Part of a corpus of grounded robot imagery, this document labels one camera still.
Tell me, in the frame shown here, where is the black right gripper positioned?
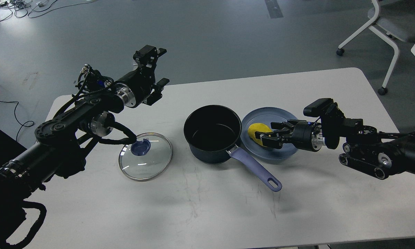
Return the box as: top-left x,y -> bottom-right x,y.
255,119 -> 326,152

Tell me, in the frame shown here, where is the white office chair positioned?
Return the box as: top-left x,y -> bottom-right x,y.
336,0 -> 415,95

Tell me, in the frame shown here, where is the glass pot lid blue knob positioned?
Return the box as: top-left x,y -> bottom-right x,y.
118,132 -> 173,182

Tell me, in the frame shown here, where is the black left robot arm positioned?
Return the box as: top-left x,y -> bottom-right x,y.
0,45 -> 169,249

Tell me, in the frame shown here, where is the cable bundle on floor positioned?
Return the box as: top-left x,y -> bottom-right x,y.
0,0 -> 99,23

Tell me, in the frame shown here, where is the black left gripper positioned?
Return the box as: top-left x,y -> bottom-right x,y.
115,45 -> 170,108

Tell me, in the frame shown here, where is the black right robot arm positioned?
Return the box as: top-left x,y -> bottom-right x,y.
252,98 -> 415,180

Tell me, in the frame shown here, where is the blue round plate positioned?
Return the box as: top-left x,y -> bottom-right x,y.
240,107 -> 298,162

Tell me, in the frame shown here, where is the black cable on floor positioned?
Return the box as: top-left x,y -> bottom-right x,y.
0,80 -> 35,142

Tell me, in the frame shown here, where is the dark blue saucepan purple handle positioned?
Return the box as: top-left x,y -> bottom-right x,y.
183,105 -> 283,192

